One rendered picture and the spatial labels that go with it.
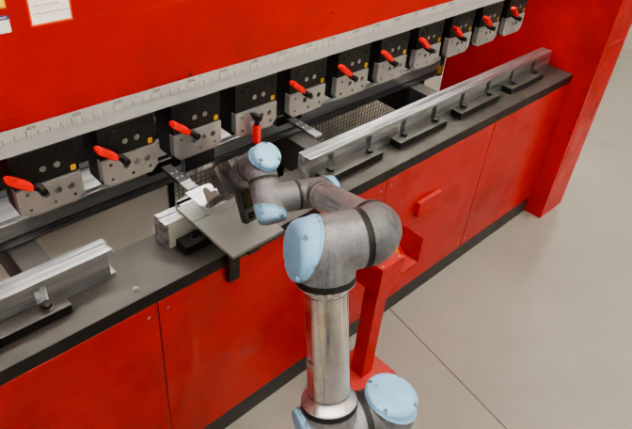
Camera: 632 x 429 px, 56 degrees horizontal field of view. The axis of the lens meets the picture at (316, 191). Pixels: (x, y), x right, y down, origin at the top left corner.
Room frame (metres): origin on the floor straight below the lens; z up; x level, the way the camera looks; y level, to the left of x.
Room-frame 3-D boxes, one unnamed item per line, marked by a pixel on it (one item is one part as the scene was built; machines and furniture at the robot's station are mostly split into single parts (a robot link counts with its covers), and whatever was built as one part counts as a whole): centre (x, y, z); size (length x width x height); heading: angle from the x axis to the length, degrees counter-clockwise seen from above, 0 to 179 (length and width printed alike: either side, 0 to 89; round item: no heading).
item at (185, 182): (1.53, 0.46, 1.01); 0.26 x 0.12 x 0.05; 47
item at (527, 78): (2.69, -0.94, 0.89); 0.30 x 0.05 x 0.03; 137
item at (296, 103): (1.69, 0.08, 1.26); 0.15 x 0.09 x 0.17; 137
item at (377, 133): (2.33, -0.52, 0.92); 1.68 x 0.06 x 0.10; 137
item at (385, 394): (0.78, -0.20, 0.94); 0.13 x 0.12 x 0.14; 114
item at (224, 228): (1.31, 0.23, 1.00); 0.26 x 0.18 x 0.01; 47
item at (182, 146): (1.39, 0.36, 1.26); 0.15 x 0.09 x 0.17; 137
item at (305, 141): (2.11, 0.21, 0.81); 0.64 x 0.08 x 0.14; 47
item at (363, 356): (1.52, -0.25, 0.39); 0.06 x 0.06 x 0.54; 46
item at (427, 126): (2.11, -0.39, 0.89); 0.30 x 0.05 x 0.03; 137
